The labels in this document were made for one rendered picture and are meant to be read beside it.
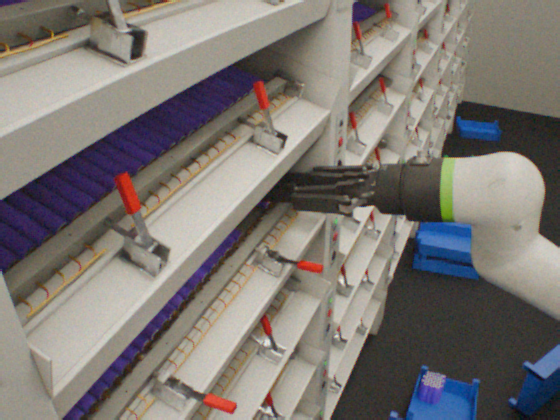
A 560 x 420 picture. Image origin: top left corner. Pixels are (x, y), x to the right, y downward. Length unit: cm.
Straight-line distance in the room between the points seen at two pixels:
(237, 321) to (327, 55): 41
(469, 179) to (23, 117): 56
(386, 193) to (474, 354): 137
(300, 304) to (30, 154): 75
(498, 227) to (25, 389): 59
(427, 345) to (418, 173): 136
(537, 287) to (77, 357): 60
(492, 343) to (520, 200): 144
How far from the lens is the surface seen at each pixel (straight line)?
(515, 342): 215
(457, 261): 240
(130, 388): 59
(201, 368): 65
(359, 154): 113
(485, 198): 71
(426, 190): 73
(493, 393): 194
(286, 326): 96
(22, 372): 37
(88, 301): 46
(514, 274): 80
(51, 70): 38
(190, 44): 45
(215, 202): 57
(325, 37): 81
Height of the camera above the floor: 142
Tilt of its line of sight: 31 degrees down
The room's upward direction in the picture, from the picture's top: straight up
